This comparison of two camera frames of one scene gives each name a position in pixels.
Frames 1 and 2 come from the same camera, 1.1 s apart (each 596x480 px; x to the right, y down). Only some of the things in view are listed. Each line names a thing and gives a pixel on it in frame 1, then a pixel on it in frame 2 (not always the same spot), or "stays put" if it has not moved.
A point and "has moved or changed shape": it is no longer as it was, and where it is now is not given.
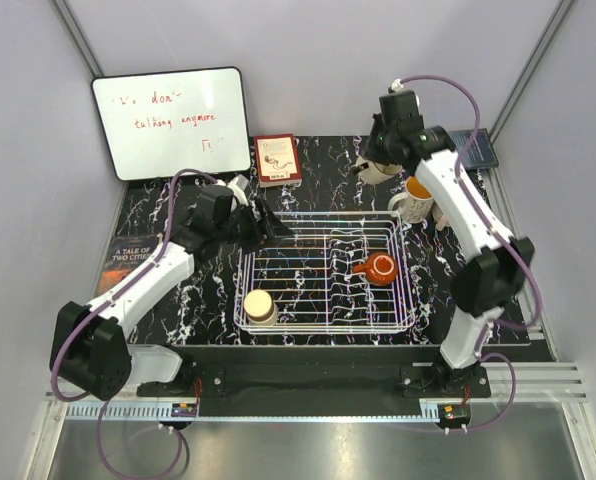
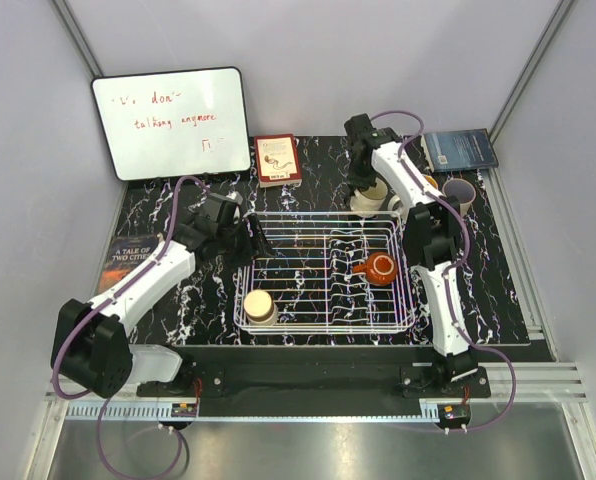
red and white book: x=277 y=160 stays put
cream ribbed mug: x=373 y=172 has moved or changed shape
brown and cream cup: x=259 y=308 stays put
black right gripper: x=368 y=149 to x=357 y=182
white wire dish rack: x=327 y=272 stays put
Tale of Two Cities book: x=125 y=255 stays put
